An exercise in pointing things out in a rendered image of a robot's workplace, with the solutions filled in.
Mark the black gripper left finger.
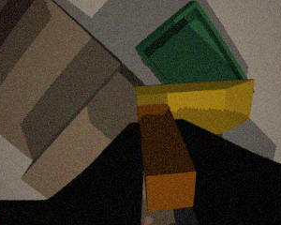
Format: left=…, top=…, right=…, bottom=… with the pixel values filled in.
left=0, top=121, right=144, bottom=225

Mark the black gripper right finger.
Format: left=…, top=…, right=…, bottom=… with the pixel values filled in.
left=175, top=119, right=281, bottom=225

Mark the green tray floor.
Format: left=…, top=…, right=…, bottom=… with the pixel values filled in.
left=143, top=10, right=240, bottom=83

